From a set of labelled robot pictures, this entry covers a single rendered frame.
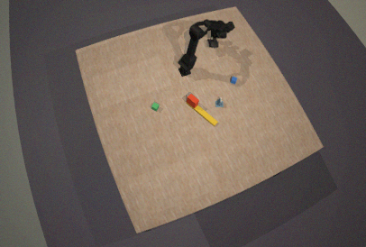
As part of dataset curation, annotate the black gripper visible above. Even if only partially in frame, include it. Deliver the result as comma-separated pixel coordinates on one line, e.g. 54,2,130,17
207,28,219,48

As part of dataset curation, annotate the green block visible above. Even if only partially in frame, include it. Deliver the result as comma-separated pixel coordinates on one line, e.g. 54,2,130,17
151,103,159,111

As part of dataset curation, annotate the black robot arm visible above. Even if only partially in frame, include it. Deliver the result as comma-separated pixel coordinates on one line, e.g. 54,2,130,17
178,19,235,77

